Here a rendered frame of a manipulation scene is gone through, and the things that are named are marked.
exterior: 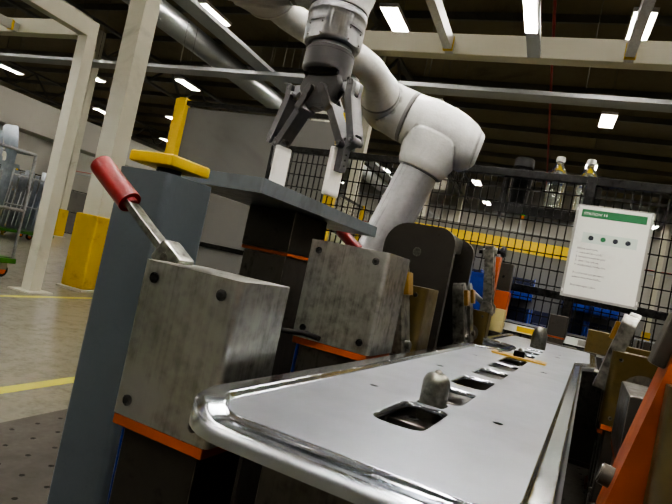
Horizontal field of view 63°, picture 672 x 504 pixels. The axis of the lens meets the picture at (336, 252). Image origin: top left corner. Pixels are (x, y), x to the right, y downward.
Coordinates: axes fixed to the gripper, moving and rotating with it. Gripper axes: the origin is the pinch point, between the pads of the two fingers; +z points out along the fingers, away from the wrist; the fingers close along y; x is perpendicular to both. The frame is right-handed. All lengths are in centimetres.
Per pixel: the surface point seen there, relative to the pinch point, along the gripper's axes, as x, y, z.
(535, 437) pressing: -21, 47, 20
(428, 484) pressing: -37, 47, 20
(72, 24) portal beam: 205, -644, -209
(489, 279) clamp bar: 69, 1, 7
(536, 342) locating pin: 61, 18, 19
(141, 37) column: 324, -708, -256
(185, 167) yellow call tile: -26.4, 9.1, 4.8
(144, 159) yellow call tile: -29.2, 6.0, 4.9
